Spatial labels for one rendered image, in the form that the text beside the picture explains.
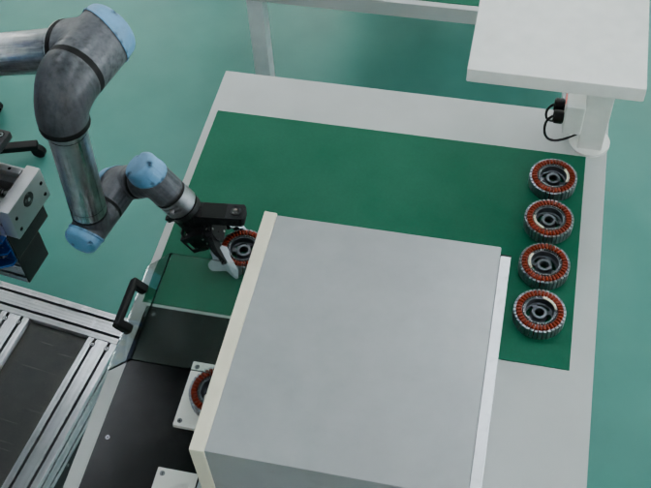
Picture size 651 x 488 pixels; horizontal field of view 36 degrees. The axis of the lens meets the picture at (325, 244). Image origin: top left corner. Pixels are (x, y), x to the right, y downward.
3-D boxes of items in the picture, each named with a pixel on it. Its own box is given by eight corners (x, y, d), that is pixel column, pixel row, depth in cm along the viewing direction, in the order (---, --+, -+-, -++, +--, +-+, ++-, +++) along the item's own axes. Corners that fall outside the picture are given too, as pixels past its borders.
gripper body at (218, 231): (201, 228, 229) (169, 198, 222) (232, 219, 225) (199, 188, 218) (196, 256, 225) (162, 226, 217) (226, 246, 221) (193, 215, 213)
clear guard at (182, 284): (108, 370, 184) (100, 353, 179) (148, 266, 198) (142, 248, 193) (279, 400, 179) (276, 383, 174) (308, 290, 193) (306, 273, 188)
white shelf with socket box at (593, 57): (452, 212, 236) (467, 69, 199) (472, 103, 257) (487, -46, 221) (604, 233, 230) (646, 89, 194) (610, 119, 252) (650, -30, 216)
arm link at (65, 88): (60, 102, 169) (105, 264, 209) (95, 60, 175) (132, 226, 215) (3, 80, 172) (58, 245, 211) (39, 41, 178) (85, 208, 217)
